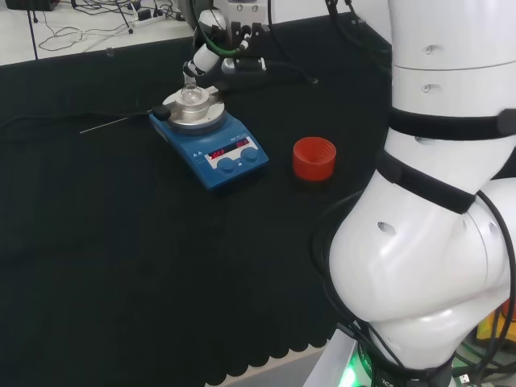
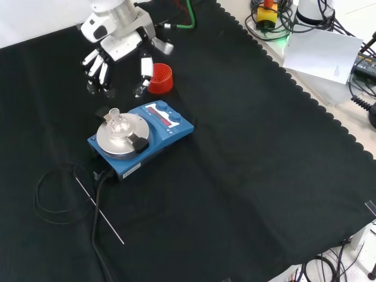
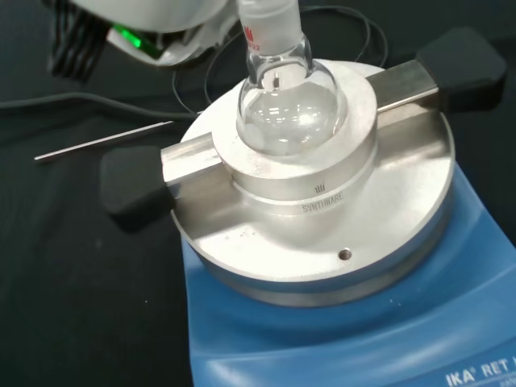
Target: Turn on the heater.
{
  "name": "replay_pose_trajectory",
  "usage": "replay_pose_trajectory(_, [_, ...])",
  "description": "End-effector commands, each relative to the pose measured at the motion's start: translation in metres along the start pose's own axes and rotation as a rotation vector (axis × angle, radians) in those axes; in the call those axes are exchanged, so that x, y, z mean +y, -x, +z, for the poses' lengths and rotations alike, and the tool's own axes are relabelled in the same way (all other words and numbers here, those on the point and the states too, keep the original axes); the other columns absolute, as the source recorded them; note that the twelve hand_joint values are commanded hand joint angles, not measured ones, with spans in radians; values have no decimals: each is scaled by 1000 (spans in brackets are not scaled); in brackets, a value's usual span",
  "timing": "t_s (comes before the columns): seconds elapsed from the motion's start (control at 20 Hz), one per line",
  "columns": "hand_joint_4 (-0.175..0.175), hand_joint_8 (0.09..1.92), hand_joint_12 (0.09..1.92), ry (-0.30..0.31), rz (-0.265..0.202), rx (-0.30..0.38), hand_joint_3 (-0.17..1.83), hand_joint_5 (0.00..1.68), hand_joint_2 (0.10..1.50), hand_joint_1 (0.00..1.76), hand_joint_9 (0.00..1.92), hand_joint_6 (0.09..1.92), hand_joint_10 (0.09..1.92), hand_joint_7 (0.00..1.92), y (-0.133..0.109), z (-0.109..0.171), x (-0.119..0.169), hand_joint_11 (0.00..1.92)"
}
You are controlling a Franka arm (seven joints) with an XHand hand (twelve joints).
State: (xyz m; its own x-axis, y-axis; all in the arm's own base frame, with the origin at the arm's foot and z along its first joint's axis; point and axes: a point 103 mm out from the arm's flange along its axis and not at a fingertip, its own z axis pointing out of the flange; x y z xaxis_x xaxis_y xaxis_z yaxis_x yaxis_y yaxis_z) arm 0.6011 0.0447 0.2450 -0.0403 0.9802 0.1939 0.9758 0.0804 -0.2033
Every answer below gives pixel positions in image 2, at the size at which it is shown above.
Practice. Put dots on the thin steel probe rod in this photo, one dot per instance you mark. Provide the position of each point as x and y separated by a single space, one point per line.
100 212

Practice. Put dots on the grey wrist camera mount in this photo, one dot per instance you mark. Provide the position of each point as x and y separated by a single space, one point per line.
163 45

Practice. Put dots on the white paper sheet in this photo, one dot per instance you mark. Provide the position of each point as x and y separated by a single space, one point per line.
320 53

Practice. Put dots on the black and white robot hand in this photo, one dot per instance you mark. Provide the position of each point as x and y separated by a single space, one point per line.
120 47

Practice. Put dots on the pale grey box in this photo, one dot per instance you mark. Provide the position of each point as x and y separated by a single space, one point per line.
332 91

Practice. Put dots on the black cloth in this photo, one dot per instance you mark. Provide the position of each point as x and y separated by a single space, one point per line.
235 147

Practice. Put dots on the yellow stop button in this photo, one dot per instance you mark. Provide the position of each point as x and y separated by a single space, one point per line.
266 16

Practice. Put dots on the clear tape strip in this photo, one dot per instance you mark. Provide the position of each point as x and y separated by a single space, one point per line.
370 207

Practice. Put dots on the heater with blue base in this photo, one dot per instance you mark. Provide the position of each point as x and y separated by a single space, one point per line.
167 129

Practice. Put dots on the clear round-bottom flask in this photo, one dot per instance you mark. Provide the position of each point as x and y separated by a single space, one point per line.
120 125

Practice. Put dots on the black power adapter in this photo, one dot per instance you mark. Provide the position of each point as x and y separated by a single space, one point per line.
365 66

